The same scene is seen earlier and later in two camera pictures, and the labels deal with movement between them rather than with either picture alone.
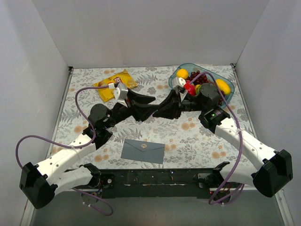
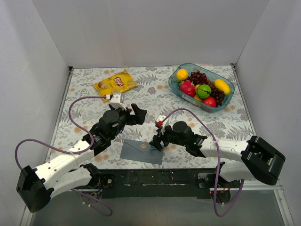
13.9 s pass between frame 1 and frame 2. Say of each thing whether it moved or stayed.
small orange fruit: stayed
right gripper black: moved
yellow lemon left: stayed
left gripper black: moved
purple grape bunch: stayed
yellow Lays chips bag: stayed
